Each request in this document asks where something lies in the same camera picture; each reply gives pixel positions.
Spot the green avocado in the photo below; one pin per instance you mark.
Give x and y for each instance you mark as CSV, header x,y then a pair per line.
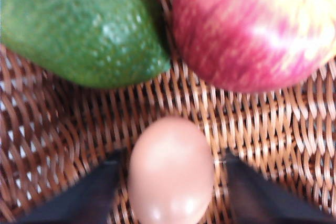
x,y
91,43

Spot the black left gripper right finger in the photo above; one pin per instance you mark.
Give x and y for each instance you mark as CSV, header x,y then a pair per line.
x,y
255,200

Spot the brown wicker basket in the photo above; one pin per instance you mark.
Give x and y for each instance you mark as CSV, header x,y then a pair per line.
x,y
56,130

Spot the red yellow apple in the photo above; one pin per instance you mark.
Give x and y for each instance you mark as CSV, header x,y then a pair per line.
x,y
256,46

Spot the brown egg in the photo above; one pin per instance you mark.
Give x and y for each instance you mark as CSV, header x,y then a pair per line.
x,y
171,175

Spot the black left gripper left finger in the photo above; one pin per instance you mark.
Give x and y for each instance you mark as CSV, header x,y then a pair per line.
x,y
90,200

